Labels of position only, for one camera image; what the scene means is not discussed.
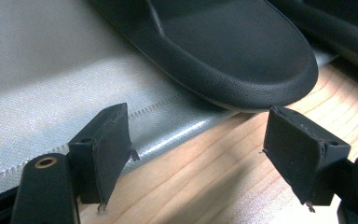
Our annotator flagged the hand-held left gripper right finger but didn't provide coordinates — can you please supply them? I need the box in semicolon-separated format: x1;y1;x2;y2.
262;105;352;206

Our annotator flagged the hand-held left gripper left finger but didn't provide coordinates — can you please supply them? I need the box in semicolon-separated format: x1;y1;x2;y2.
67;103;133;209

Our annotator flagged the black slipper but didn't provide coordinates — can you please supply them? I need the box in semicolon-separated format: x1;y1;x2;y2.
88;0;320;114
267;0;358;79

